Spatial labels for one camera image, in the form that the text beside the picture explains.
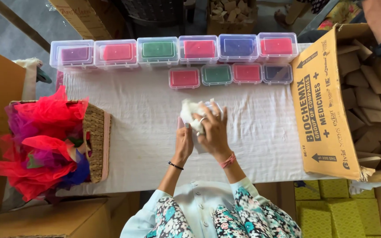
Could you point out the person's left hand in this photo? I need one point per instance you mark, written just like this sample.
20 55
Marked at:
183 145

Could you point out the person's right hand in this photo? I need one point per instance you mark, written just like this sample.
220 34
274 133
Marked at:
215 135

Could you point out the clear plastic box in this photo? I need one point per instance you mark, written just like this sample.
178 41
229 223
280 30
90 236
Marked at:
199 145

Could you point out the white wiping cloth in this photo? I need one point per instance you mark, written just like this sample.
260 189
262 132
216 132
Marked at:
189 110

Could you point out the black wrist bangle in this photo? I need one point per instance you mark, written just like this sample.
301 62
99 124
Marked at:
175 165

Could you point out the pink thread wristband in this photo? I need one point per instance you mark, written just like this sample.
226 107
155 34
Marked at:
227 161

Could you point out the white tablecloth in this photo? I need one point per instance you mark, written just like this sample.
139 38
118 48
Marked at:
137 132

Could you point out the small clear box green filling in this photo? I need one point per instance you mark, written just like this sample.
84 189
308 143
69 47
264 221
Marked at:
216 75

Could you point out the small clear box red filling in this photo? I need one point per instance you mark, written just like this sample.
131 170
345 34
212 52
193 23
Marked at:
247 73
184 78

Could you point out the woven wicker basket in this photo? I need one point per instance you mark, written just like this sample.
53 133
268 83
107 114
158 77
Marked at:
96 138

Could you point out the small clear box blue filling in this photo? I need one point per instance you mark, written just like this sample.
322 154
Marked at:
277 73

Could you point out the floral printed scarf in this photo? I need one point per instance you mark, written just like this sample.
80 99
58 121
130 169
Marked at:
260 218

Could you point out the row of large clear boxes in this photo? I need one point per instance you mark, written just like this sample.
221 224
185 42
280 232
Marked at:
157 50

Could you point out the printed cardboard carton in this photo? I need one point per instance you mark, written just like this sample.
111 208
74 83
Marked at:
322 109

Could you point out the small carton of wooden blocks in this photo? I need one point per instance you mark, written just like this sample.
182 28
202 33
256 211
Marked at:
232 16

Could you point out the dark plastic chair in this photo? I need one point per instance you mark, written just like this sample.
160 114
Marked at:
154 15

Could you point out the heap of colourful tulle fabric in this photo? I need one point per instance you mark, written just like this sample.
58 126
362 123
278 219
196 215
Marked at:
45 142

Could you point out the stack of yellow boxes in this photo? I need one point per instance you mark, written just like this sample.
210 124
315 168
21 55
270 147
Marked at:
339 211

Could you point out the closed brown cardboard box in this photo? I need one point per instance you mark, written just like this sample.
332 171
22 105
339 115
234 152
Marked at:
45 219

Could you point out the plain brown cardboard carton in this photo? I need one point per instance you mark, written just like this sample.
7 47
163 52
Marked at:
88 16

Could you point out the heap of flat wooden pieces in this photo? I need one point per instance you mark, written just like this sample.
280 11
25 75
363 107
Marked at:
372 99

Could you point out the hanging white cloth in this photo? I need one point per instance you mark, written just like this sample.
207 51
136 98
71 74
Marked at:
28 79

